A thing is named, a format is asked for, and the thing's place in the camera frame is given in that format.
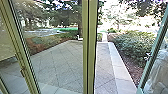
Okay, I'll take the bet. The green framed glass wall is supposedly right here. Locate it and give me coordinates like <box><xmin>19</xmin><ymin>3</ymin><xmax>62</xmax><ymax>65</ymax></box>
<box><xmin>0</xmin><ymin>0</ymin><xmax>100</xmax><ymax>94</ymax></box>

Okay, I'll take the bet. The green framed glass door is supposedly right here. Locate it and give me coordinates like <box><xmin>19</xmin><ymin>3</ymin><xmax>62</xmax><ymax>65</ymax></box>
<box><xmin>135</xmin><ymin>3</ymin><xmax>168</xmax><ymax>94</ymax></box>

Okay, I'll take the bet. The green shrub bed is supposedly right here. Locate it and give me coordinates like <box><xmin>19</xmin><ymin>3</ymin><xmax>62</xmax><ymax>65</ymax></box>
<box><xmin>109</xmin><ymin>30</ymin><xmax>158</xmax><ymax>69</ymax></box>

